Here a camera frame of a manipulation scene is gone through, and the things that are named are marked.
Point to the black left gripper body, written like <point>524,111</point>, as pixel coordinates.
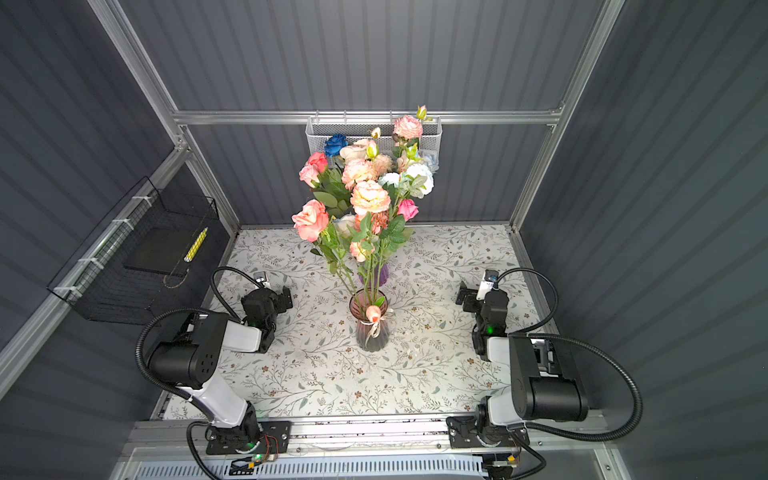
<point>278,304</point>

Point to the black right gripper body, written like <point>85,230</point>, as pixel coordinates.
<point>476,307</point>

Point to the large pink rose stem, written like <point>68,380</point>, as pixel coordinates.
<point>314,225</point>

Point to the red glass vase with ribbon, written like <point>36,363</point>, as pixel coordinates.
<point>371,335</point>

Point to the white rose with green leaves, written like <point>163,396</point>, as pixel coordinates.
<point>345,225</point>

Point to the peach peony spray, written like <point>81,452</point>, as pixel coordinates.
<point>365,242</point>

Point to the pink red rose stem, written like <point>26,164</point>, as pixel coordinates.
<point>320,160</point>

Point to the magenta rose stem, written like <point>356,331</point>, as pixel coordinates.
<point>407,209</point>

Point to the light pink rose stem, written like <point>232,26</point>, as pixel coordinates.
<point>321,185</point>

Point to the white rose stem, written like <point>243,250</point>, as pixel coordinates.
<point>430,159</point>

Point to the blue rose stem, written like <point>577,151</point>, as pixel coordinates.
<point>335,144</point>

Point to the pink cream peony spray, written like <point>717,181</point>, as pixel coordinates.
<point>407,133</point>

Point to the pink tulip stem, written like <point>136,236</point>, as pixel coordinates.
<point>374,313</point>

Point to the blue purple glass vase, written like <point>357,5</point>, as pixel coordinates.
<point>373,275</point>

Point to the white lisianthus spray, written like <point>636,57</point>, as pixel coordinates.
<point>415,182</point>

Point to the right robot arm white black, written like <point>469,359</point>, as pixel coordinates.
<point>543,379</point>

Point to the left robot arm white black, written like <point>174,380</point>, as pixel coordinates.
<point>186,365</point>

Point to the floral table cloth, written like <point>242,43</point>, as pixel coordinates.
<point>315,367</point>

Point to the yellow marker pen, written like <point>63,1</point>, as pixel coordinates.
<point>195,246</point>

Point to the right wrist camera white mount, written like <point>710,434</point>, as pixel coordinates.
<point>487,283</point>

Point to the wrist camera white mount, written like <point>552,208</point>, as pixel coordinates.
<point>261,279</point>
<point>487,283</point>

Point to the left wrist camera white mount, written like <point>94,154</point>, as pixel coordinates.
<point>261,279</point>

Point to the black wire mesh basket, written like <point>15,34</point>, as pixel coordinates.
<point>134,270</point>

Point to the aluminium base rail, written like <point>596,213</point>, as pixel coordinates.
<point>408,446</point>

